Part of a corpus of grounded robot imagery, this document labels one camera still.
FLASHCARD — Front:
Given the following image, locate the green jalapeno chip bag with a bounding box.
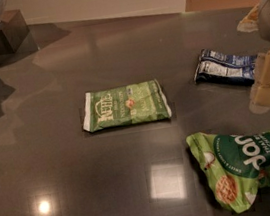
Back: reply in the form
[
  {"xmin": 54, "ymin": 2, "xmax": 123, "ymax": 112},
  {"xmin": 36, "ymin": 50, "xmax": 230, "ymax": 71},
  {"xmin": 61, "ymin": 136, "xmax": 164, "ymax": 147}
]
[{"xmin": 83, "ymin": 80, "xmax": 172, "ymax": 133}]

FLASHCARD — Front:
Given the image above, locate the green rice chip bag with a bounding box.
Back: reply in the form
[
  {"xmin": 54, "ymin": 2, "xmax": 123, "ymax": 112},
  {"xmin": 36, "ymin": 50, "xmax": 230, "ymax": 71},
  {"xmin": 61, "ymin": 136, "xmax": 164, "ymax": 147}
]
[{"xmin": 186, "ymin": 131, "xmax": 270, "ymax": 213}]

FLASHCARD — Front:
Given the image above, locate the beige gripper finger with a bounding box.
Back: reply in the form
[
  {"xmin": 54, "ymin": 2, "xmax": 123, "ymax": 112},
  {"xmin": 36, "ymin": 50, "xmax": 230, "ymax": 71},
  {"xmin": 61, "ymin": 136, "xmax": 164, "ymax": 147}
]
[
  {"xmin": 236, "ymin": 5, "xmax": 259, "ymax": 33},
  {"xmin": 249, "ymin": 50, "xmax": 270, "ymax": 114}
]

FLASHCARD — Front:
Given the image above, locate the dark wooden block stand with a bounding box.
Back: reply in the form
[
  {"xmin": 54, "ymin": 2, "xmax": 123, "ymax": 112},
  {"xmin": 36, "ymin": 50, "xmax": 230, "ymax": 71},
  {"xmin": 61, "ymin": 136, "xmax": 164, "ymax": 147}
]
[{"xmin": 0, "ymin": 10, "xmax": 29, "ymax": 55}]

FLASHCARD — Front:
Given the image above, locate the blue chip bag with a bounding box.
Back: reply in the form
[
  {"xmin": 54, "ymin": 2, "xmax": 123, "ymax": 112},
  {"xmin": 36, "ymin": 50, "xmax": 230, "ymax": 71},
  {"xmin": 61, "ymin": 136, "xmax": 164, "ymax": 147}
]
[{"xmin": 194, "ymin": 49, "xmax": 258, "ymax": 86}]

